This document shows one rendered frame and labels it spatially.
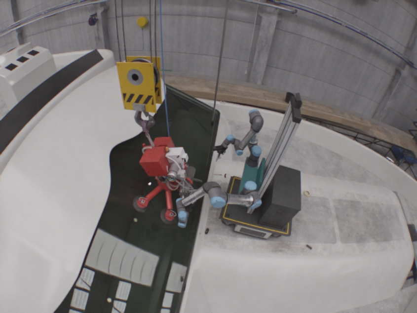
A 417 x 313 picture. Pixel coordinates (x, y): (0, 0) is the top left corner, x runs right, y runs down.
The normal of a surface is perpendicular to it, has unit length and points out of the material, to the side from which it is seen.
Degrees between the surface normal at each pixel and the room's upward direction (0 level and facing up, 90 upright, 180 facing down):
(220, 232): 0
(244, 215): 0
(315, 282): 34
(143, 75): 90
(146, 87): 90
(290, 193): 0
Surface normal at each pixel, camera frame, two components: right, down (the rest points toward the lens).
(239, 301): -0.06, 0.12
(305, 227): 0.09, -0.67
